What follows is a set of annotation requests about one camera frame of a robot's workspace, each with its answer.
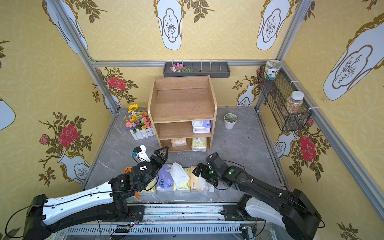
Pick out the wooden three-tier shelf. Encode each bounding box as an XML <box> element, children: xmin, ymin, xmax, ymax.
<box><xmin>148</xmin><ymin>76</ymin><xmax>218</xmax><ymax>152</ymax></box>

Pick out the green-yellow tissue pack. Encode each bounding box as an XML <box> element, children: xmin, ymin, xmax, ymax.
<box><xmin>140</xmin><ymin>178</ymin><xmax>158</xmax><ymax>196</ymax></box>

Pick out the clear jar white lid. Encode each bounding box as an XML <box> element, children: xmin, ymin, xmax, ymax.
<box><xmin>283</xmin><ymin>91</ymin><xmax>305</xmax><ymax>117</ymax></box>

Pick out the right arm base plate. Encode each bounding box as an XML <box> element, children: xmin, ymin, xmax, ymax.
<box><xmin>220</xmin><ymin>205</ymin><xmax>261</xmax><ymax>221</ymax></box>

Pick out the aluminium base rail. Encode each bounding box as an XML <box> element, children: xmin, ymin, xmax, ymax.
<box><xmin>51</xmin><ymin>198</ymin><xmax>287</xmax><ymax>240</ymax></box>

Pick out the printed lidded jar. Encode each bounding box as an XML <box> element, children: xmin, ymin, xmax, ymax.
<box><xmin>264</xmin><ymin>60</ymin><xmax>283</xmax><ymax>80</ymax></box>

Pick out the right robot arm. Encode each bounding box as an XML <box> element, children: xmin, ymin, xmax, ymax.
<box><xmin>193</xmin><ymin>152</ymin><xmax>323</xmax><ymax>240</ymax></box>

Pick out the orange tissue pack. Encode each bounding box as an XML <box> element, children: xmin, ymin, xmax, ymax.
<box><xmin>124</xmin><ymin>168</ymin><xmax>140</xmax><ymax>200</ymax></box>

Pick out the yellow tissue pack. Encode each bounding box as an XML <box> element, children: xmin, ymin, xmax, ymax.
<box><xmin>170</xmin><ymin>163</ymin><xmax>191</xmax><ymax>193</ymax></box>

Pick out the white purple tissue pack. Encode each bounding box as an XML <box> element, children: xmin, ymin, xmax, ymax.
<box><xmin>192</xmin><ymin>120</ymin><xmax>212</xmax><ymax>134</ymax></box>

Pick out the yellow floral pack bottom shelf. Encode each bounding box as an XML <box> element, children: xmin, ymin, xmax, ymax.
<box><xmin>191</xmin><ymin>137</ymin><xmax>207</xmax><ymax>152</ymax></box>

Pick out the pink flower on rack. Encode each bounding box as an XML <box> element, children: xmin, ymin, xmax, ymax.
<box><xmin>170</xmin><ymin>63</ymin><xmax>192</xmax><ymax>73</ymax></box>

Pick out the dark wall hook rack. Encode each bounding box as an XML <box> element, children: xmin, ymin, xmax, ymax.
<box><xmin>163</xmin><ymin>61</ymin><xmax>231</xmax><ymax>78</ymax></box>

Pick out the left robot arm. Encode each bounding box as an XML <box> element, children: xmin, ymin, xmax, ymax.
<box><xmin>20</xmin><ymin>146</ymin><xmax>169</xmax><ymax>240</ymax></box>

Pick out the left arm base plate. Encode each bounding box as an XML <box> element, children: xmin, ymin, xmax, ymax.
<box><xmin>119</xmin><ymin>205</ymin><xmax>145</xmax><ymax>222</ymax></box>

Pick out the small cactus white pot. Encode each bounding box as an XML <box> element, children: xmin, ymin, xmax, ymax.
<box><xmin>224</xmin><ymin>113</ymin><xmax>238</xmax><ymax>130</ymax></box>

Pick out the peach tissue pack bottom shelf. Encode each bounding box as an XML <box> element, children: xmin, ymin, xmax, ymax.
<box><xmin>171</xmin><ymin>138</ymin><xmax>187</xmax><ymax>148</ymax></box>

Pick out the black wire wall basket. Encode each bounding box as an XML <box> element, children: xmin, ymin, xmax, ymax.
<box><xmin>255</xmin><ymin>66</ymin><xmax>312</xmax><ymax>132</ymax></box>

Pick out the artificial flowers white fence planter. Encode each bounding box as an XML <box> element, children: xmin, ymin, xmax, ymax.
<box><xmin>124</xmin><ymin>104</ymin><xmax>155</xmax><ymax>141</ymax></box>

